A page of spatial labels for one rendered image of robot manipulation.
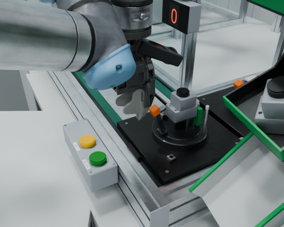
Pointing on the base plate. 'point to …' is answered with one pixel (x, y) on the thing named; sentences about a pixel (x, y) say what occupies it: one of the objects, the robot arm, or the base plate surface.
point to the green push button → (98, 158)
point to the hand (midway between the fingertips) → (142, 113)
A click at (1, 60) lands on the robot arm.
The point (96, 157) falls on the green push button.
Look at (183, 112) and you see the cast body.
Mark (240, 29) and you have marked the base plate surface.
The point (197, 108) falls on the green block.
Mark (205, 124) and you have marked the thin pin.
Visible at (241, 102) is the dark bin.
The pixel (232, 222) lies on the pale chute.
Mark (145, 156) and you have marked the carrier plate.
